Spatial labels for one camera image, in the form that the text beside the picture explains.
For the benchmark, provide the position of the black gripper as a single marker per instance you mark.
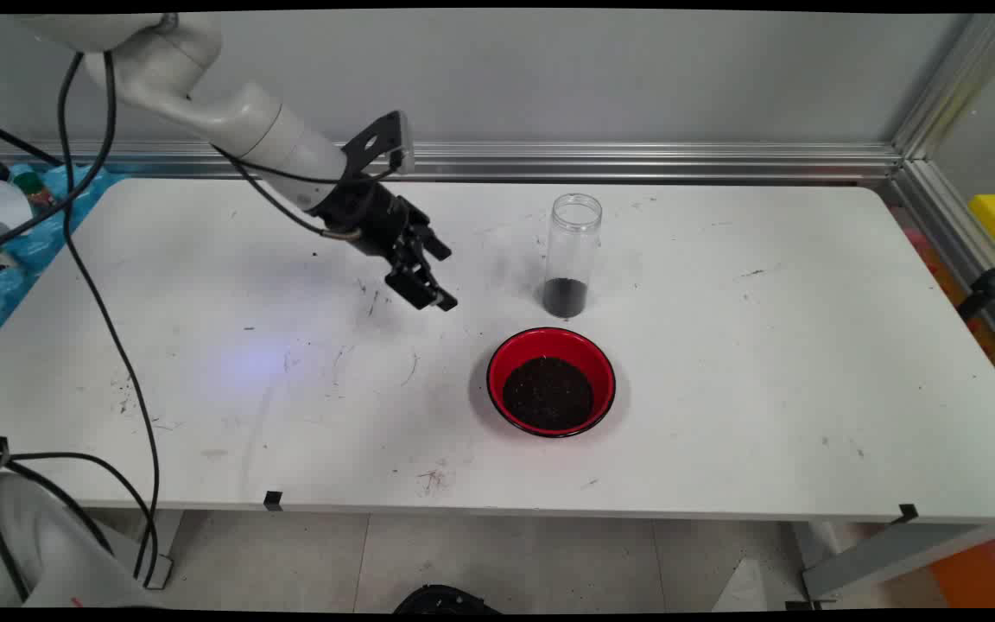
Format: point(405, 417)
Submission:
point(364, 216)

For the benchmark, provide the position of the black granules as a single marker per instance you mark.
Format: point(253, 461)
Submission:
point(565, 298)
point(549, 393)

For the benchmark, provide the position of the clear plastic jar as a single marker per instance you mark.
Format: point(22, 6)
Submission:
point(573, 246)

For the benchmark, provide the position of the red bowl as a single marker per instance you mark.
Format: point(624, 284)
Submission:
point(549, 339)

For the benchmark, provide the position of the black table edge clip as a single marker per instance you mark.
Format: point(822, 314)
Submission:
point(273, 500)
point(909, 513)

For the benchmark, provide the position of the black round floor object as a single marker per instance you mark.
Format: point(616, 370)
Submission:
point(446, 600)

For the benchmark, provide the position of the white table leg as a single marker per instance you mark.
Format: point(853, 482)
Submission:
point(171, 531)

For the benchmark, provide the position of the small green-capped bottle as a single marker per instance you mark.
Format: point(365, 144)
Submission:
point(29, 183)

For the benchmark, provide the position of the white round lid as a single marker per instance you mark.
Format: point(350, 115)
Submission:
point(1, 207)

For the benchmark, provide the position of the grey table leg beam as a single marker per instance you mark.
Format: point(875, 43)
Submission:
point(886, 553)

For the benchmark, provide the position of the black clamp stand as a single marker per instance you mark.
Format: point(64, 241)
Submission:
point(990, 283)

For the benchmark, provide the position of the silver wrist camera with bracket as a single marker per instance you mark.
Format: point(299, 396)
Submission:
point(377, 138)

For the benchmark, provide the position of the aluminium frame rail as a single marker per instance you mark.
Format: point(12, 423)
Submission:
point(947, 226)
point(722, 161)

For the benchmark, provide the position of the aluminium frame post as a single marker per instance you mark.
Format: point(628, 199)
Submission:
point(955, 82)

